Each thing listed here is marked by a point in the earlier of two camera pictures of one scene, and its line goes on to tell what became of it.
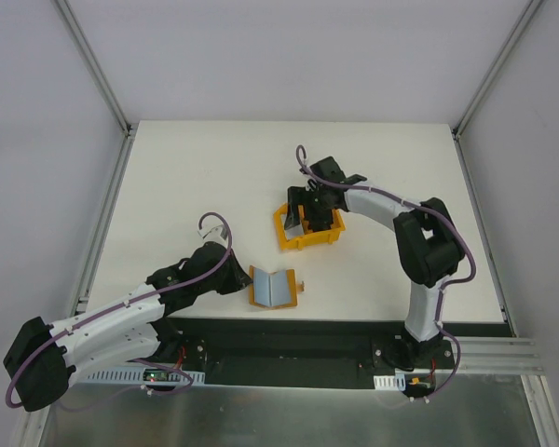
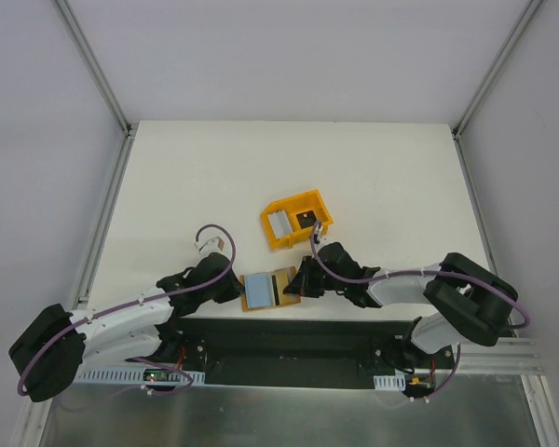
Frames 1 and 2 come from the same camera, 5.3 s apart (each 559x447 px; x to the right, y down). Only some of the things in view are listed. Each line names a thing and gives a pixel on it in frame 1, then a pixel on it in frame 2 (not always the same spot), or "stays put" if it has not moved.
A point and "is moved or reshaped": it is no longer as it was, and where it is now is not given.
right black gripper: [310, 205] → [307, 275]
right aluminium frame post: [495, 69] stays put
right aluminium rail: [499, 356] stays put
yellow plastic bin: [328, 235] is moved or reshaped
